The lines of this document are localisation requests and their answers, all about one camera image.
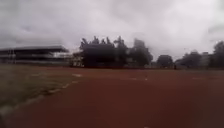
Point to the row of dark trees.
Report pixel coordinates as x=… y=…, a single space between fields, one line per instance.
x=110 y=53

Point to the red dirt running track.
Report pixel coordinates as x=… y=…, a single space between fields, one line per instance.
x=126 y=100

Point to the pale concrete kerb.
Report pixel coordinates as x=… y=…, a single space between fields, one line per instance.
x=40 y=97

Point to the roofed grandstand building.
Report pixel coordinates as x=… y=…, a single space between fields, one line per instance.
x=33 y=54

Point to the grass field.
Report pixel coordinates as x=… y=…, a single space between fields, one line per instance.
x=23 y=81

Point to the pale building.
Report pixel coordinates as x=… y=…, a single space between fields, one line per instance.
x=205 y=59

